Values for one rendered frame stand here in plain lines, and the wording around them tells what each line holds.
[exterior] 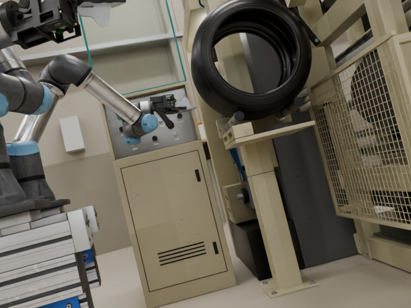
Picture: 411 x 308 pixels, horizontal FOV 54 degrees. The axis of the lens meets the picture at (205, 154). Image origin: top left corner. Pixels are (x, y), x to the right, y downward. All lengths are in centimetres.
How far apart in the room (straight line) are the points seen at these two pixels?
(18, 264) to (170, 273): 161
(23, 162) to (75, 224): 58
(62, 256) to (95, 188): 467
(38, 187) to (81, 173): 416
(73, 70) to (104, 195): 404
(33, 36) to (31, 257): 46
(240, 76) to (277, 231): 85
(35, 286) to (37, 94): 41
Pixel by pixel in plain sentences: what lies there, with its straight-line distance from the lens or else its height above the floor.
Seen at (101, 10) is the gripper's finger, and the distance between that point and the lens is 85.
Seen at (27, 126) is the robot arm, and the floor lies 102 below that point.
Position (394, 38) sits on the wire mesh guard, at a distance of 152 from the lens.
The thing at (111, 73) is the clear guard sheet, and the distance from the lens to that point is 259.
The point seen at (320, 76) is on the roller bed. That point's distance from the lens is 227.
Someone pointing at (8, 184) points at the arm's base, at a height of 76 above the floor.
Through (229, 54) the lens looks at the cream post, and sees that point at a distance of 225.
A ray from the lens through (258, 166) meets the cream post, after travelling 217.
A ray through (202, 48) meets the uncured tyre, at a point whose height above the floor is 123.
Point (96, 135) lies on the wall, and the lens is 569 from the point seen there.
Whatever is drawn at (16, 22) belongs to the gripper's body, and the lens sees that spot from 85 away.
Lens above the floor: 68
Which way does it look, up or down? 3 degrees up
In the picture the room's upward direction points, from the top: 14 degrees counter-clockwise
